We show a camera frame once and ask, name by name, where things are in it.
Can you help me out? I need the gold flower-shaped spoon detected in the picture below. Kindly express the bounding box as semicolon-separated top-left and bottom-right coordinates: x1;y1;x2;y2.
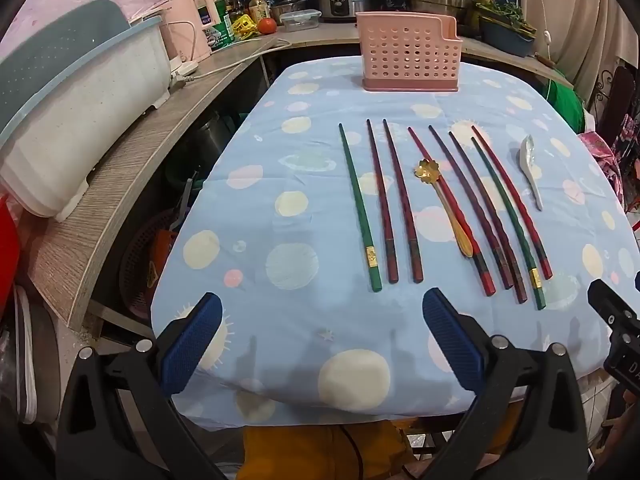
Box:
412;158;475;259

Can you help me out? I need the white ceramic spoon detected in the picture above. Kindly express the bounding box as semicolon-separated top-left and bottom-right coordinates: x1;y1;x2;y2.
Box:
519;134;545;211

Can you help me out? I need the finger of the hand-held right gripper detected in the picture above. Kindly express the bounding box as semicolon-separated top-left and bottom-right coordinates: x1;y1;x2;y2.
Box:
587;277;638;333

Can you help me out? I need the blue planet-print tablecloth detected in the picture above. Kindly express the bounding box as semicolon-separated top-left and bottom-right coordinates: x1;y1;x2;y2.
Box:
150;57;628;428

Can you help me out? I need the white plastic tub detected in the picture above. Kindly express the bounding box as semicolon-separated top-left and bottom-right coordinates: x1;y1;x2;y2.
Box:
0;15;173;223

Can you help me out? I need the small lidded steel pot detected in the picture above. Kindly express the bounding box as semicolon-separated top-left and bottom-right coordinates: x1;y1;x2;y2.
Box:
270;0;308;21

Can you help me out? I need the green-label jar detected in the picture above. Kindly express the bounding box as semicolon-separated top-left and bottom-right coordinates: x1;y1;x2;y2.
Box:
200;7;236;53

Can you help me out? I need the yellow packet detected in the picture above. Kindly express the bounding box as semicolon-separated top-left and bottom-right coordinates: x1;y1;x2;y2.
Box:
231;15;262;42

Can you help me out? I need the dark purple chopstick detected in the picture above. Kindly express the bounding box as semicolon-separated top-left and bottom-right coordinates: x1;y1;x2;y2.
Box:
428;125;515;291
448;131;529;305

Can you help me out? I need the beige curtain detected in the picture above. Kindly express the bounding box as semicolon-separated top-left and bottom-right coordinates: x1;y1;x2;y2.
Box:
519;0;622;88

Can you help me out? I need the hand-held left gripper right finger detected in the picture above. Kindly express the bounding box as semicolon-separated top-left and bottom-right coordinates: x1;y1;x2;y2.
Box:
422;288;588;480

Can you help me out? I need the green chopstick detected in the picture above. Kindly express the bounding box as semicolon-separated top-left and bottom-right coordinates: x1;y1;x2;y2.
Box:
338;122;384;294
470;136;547;311

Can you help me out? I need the yellow cloth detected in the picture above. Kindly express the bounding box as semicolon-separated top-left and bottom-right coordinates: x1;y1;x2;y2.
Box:
241;416;517;480

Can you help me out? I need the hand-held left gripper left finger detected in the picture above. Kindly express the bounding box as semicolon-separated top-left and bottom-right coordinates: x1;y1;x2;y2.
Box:
55;292;228;480

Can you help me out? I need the pink floral cloth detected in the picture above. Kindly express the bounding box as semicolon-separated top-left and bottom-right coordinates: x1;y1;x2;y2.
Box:
576;130;627;207

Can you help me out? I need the green cloth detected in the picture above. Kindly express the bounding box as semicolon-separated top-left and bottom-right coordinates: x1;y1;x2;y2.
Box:
544;79;587;135

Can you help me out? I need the clear food container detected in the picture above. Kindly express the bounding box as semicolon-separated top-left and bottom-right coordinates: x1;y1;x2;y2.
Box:
278;9;322;33

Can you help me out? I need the dark planter with greens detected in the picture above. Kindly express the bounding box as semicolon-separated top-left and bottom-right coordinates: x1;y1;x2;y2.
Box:
474;2;539;59

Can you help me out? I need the pink perforated utensil basket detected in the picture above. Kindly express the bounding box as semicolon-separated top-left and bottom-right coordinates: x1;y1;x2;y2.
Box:
356;10;461;93

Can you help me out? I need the white power strip with cable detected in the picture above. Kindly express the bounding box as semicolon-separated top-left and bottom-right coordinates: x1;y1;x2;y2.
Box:
187;37;292;82

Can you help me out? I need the dark red chopstick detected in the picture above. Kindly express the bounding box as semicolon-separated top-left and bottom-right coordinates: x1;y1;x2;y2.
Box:
366;118;400;284
382;118;425;284

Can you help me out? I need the dark metal pot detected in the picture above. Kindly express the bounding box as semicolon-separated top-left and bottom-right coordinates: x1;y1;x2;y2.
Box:
191;109;237;172

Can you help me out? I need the pink kitchen appliance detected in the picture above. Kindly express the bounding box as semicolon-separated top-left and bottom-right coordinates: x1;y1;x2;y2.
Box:
160;0;226;61

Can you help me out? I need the white cord with switch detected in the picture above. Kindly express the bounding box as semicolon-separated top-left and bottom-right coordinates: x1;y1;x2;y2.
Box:
531;0;557;63

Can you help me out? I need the teal perforated plastic lid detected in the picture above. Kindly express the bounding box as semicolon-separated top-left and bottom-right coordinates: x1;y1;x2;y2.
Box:
0;0;133;133

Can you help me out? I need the dark metal chair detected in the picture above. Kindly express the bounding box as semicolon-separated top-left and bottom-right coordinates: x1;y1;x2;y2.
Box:
582;64;640;137

